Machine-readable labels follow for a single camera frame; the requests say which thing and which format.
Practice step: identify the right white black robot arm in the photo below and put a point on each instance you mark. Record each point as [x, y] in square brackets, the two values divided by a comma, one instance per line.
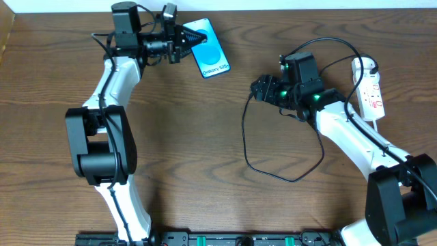
[401, 188]

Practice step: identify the white charger adapter plug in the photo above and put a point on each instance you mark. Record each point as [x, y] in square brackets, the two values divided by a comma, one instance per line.
[369, 68]

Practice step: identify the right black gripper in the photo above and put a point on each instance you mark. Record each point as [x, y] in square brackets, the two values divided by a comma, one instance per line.
[261, 88]

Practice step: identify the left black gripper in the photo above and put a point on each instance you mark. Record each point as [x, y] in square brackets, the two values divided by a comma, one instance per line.
[174, 44]

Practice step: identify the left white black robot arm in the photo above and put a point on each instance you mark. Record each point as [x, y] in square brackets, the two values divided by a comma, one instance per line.
[102, 145]

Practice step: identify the blue Galaxy smartphone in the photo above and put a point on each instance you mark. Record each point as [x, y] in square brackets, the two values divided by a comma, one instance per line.
[209, 56]

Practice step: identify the white power strip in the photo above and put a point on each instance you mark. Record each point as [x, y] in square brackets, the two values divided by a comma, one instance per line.
[370, 101]

